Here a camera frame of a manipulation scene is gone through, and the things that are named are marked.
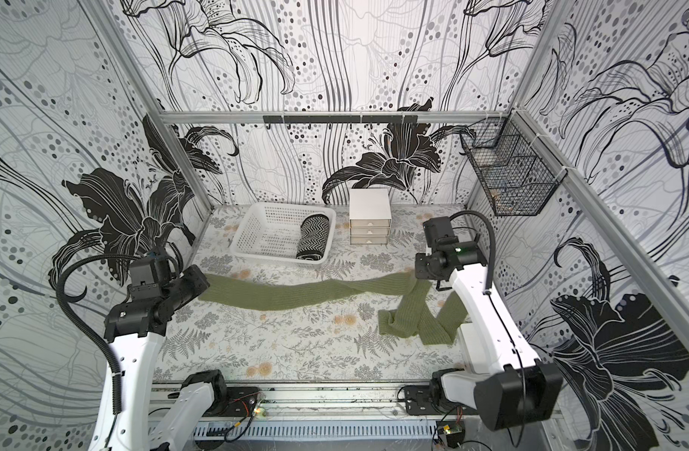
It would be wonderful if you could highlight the green knit scarf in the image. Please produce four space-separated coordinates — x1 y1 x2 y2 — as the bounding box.
199 272 468 346

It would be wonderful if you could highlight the white plastic perforated basket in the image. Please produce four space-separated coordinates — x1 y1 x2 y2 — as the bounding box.
230 202 337 267

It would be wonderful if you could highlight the black white patterned knit scarf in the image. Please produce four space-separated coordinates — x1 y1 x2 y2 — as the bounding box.
295 213 330 261

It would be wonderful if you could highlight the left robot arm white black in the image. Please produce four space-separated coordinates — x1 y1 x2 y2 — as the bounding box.
89 255 228 450

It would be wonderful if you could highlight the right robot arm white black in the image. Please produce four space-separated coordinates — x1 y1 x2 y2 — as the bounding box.
415 214 563 430

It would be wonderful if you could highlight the white small drawer box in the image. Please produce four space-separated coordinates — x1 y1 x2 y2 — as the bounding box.
349 188 392 245

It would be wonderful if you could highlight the small black electronics box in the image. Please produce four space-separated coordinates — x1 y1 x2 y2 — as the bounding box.
433 421 466 449

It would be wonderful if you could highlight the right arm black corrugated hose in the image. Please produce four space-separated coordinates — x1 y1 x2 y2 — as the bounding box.
450 209 498 280

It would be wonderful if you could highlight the black wire wall basket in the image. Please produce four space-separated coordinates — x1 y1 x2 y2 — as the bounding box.
459 116 566 217

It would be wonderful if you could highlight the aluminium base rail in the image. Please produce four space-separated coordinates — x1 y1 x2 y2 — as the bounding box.
227 381 451 421

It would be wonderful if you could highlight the white slotted cable duct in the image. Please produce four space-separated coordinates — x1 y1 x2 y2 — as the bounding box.
193 420 436 442

